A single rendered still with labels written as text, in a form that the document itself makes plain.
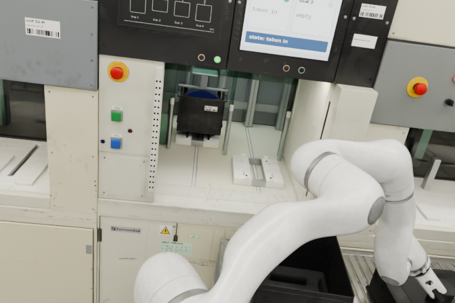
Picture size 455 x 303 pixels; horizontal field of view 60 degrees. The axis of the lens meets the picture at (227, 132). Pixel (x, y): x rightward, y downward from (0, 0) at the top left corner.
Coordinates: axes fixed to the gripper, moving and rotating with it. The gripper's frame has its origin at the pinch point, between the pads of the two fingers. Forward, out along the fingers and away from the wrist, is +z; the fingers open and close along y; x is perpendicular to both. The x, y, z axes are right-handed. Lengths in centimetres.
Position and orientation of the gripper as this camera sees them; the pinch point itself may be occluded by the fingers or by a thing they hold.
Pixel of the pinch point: (438, 294)
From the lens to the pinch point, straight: 144.2
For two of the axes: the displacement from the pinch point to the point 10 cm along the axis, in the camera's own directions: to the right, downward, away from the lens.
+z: 6.0, 7.1, 3.6
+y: -0.6, -4.1, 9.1
